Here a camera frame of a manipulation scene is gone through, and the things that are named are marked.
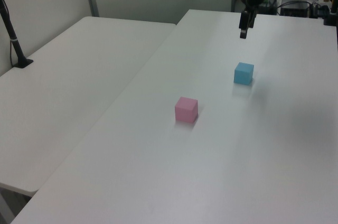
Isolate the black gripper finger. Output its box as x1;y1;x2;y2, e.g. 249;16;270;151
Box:
248;9;258;29
238;10;250;40

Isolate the blue cube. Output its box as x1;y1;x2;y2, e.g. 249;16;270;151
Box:
233;62;255;86

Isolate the pink cube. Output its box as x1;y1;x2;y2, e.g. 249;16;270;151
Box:
174;96;199;123

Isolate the black electronics box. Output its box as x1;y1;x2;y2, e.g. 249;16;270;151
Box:
279;1;310;18

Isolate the white side table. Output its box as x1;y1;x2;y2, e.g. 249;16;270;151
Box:
0;16;177;197

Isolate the black camera stand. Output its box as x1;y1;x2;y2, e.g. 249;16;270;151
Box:
323;0;338;27

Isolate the black camera pole with base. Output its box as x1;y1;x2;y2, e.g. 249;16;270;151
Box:
0;0;34;69

